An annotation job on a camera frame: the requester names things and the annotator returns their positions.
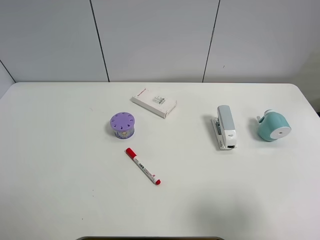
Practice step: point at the white flat cardboard box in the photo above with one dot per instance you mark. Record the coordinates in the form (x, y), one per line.
(154, 102)

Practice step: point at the white grey stapler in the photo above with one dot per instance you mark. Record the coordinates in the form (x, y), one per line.
(224, 128)

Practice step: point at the red capped whiteboard marker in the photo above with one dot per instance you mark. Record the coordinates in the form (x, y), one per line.
(152, 177)

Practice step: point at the teal pencil sharpener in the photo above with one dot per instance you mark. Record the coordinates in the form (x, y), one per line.
(272, 126)

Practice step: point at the purple round air freshener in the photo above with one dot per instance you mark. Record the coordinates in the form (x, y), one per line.
(123, 125)

